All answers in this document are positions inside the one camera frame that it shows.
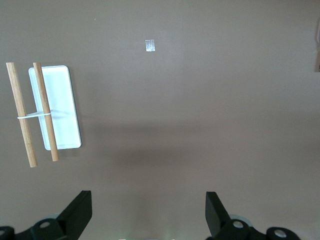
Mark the small clear tape piece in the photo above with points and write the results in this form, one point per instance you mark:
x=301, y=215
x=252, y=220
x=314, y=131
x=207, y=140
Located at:
x=150, y=45

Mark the white rack base tray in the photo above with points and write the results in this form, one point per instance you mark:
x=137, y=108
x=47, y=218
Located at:
x=62, y=100

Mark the wooden rack rod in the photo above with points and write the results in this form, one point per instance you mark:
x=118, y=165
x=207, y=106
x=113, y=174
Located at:
x=45, y=100
x=21, y=112

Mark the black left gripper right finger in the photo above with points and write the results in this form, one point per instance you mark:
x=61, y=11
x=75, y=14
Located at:
x=225, y=228

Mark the white rubber band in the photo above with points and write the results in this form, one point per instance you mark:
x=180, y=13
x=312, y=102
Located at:
x=32, y=115

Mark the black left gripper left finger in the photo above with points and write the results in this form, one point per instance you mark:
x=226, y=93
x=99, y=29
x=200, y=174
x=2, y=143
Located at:
x=62, y=227

